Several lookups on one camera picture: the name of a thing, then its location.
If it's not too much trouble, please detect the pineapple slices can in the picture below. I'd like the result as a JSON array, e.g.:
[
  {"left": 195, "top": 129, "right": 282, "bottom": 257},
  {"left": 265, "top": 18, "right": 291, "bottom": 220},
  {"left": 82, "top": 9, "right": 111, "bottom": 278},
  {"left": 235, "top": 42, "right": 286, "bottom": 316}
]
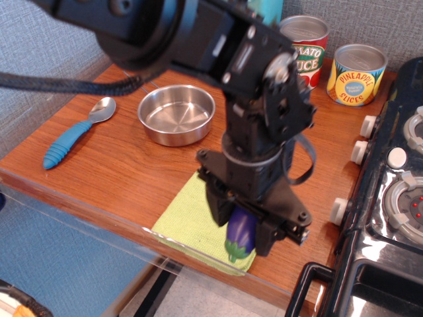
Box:
[{"left": 327, "top": 44, "right": 388, "bottom": 107}]

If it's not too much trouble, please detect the blue handled metal spoon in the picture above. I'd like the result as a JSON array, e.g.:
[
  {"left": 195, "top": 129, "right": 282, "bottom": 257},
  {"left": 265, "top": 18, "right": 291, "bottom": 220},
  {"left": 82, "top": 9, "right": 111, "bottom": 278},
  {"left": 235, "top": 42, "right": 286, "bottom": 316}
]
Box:
[{"left": 42, "top": 97, "right": 116, "bottom": 170}]

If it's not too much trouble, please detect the black toy stove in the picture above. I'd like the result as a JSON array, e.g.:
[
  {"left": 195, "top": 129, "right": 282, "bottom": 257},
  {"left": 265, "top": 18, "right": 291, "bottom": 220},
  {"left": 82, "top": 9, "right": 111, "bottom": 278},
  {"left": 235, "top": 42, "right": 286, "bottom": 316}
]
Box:
[{"left": 286, "top": 57, "right": 422, "bottom": 316}]

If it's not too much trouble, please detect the small steel pan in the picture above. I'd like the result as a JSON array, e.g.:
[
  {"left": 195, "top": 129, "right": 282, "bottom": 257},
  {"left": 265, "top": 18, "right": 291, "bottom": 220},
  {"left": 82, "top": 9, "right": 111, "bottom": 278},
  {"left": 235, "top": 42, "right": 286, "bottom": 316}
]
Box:
[{"left": 136, "top": 81, "right": 216, "bottom": 147}]

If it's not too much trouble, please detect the teal toy microwave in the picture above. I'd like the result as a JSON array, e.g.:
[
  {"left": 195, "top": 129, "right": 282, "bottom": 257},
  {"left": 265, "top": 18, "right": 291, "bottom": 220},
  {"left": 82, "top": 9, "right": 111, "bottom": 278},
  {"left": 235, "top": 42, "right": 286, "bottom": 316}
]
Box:
[{"left": 247, "top": 0, "right": 284, "bottom": 26}]

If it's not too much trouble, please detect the purple toy eggplant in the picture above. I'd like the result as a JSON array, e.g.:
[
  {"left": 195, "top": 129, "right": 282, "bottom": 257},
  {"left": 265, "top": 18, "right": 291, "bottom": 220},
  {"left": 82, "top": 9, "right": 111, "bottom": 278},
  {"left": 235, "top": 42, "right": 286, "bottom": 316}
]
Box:
[{"left": 225, "top": 206, "right": 258, "bottom": 263}]

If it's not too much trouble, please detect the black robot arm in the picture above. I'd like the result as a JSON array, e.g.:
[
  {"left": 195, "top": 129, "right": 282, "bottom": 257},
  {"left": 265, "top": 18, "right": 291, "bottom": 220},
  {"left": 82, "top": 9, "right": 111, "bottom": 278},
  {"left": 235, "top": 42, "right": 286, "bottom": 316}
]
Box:
[{"left": 38, "top": 1, "right": 316, "bottom": 256}]

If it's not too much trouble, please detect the black braided cable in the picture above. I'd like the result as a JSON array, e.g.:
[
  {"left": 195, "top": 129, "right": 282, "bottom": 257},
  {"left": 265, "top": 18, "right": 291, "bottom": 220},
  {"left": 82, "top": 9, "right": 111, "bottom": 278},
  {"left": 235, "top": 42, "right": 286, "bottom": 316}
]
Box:
[{"left": 0, "top": 71, "right": 158, "bottom": 97}]

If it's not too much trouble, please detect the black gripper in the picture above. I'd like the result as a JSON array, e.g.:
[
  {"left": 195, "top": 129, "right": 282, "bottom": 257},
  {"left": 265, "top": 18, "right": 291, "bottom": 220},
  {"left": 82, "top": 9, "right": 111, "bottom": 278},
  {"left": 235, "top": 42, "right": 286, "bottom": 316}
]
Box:
[{"left": 196, "top": 138, "right": 313, "bottom": 257}]

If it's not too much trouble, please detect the green folded cloth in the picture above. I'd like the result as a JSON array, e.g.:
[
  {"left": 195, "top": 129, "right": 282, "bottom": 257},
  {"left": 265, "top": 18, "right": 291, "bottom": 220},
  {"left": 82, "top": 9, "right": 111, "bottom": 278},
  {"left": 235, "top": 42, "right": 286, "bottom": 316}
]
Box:
[{"left": 152, "top": 172, "right": 256, "bottom": 276}]

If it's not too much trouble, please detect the clear acrylic edge guard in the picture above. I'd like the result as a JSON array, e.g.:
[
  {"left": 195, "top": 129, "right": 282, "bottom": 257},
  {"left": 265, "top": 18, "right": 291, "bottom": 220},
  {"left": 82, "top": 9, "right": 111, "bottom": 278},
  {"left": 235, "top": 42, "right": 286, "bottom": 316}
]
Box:
[{"left": 1, "top": 164, "right": 296, "bottom": 302}]

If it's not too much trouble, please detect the tomato sauce can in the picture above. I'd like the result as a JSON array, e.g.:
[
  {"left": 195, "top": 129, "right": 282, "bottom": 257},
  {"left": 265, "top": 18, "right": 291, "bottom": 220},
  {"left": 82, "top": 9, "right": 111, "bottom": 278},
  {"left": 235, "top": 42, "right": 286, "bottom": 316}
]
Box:
[{"left": 280, "top": 15, "right": 329, "bottom": 89}]

